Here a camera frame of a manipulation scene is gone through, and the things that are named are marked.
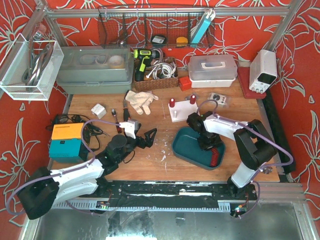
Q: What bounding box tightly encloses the white power supply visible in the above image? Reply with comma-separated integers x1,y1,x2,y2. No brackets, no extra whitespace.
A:
249,49,278,94

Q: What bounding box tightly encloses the yellow tape measure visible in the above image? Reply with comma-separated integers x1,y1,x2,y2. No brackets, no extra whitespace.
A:
176,36,189,48

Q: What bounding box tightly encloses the white coiled cable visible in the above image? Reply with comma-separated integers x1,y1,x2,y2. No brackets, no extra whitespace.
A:
146,62,177,80

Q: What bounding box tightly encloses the grey storage box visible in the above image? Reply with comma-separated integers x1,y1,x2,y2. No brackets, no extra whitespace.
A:
56,46,134,95

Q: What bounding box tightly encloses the teal plastic tray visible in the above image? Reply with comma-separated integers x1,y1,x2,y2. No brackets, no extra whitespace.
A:
171,127,226,171

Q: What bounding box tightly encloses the green yellow cordless drill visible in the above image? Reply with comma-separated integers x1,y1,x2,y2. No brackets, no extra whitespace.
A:
133,48,162,82

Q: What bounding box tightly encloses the clear acrylic box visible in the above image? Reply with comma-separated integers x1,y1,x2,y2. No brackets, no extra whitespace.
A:
0,34,64,101

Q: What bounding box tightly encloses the white four-peg base plate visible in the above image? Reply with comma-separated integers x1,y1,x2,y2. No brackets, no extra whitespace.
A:
168,99,198,123

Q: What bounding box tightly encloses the orange black handled screwdriver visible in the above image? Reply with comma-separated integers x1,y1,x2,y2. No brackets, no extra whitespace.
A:
123,99,131,122

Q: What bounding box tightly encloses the blue white tool case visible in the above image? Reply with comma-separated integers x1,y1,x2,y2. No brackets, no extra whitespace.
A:
190,8,216,47

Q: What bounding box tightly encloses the red handled small ratchet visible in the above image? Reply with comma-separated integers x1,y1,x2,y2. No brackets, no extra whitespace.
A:
111,108,122,134

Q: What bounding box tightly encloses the woven basket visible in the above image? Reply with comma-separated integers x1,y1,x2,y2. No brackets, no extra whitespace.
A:
132,67,179,92

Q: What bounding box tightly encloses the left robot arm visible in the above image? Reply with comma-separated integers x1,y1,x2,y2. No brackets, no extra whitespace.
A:
17,128,157,220

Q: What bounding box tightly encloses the red mat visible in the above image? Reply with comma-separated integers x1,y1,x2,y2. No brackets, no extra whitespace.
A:
237,66,267,99

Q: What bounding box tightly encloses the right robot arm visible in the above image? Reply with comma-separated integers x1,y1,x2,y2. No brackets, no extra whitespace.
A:
186,111,278,198

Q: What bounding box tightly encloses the white work glove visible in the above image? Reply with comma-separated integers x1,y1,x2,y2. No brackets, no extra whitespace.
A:
124,90,159,115

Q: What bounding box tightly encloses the white plastic toolbox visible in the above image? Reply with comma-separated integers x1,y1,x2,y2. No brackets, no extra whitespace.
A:
188,54,238,88

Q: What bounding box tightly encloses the black wire basket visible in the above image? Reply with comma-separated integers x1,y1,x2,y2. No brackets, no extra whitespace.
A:
97,3,215,49

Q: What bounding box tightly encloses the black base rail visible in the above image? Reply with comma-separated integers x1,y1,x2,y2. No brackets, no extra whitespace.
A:
81,181,257,210

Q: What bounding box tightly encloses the small white adapter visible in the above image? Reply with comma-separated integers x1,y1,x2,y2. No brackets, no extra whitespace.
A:
91,103,107,119

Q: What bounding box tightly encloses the bagged white control box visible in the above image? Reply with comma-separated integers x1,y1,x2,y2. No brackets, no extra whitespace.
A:
207,92,230,107

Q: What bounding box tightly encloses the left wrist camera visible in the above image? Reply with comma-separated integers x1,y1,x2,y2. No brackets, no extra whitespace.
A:
119,119,139,139

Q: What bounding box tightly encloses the metal fitting on table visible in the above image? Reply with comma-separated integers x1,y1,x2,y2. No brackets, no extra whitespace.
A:
262,166,273,175

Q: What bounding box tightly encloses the red spring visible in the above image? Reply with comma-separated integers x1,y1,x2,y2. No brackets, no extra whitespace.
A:
210,147,220,167
189,94,196,105
169,98,175,108

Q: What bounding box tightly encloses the orange power cube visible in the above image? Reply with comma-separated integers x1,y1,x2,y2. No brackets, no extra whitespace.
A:
178,76,192,91

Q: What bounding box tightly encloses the orange teal device box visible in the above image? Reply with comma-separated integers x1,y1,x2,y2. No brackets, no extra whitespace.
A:
49,122,89,164

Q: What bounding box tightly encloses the black cable duct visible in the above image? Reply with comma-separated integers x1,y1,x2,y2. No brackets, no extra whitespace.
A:
262,90,296,174

